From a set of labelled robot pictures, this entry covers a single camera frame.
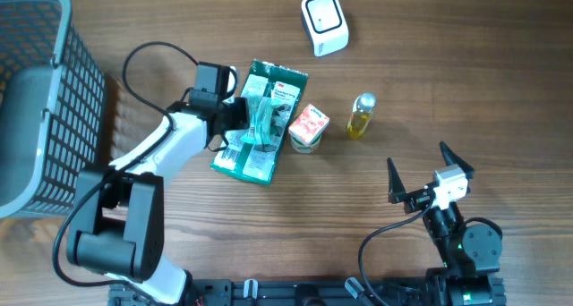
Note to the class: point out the white barcode scanner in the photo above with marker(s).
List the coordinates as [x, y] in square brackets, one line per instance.
[325, 25]

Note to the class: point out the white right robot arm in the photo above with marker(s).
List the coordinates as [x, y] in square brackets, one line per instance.
[470, 249]

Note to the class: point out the green packaged goods bag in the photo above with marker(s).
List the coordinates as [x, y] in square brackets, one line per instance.
[272, 94]

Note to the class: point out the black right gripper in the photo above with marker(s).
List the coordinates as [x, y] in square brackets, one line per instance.
[397, 192]

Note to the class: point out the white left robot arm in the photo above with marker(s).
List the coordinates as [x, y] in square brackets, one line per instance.
[117, 226]

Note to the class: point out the red carton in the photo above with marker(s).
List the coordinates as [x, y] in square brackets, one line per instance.
[306, 130]

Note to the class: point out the yellow oil glass bottle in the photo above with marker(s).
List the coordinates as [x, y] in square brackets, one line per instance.
[362, 113]

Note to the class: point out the grey plastic shopping basket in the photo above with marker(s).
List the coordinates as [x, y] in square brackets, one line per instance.
[53, 103]

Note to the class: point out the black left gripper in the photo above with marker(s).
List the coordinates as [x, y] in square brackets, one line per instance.
[240, 118]

